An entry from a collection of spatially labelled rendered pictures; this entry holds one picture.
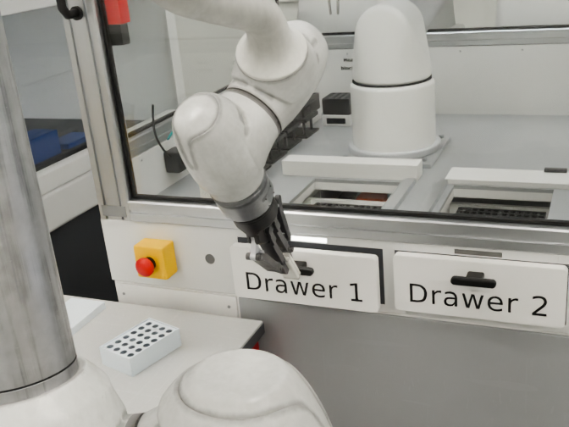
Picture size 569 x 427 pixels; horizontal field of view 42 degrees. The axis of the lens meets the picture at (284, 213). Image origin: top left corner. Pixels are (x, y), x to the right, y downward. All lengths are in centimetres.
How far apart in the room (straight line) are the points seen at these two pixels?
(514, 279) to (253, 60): 58
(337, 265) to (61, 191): 92
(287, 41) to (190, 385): 54
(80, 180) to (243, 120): 112
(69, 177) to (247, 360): 143
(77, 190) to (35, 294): 143
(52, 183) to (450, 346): 111
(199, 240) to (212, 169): 50
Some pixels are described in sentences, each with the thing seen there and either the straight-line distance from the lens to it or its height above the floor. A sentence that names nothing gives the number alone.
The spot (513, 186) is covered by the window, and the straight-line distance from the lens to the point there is 127.
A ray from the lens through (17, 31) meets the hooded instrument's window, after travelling 195.
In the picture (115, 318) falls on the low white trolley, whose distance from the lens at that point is 159.
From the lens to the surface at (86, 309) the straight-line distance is 162.
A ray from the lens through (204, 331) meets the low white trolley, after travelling 148.
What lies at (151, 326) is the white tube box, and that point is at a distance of 146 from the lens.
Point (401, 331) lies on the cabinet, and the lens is 141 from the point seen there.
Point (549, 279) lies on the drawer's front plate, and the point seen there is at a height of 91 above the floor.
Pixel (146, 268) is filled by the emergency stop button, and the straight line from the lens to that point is 150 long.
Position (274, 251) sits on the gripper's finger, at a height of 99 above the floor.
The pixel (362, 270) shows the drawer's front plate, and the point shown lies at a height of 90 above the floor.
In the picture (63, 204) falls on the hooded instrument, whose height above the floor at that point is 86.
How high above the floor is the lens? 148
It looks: 21 degrees down
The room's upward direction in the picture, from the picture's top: 5 degrees counter-clockwise
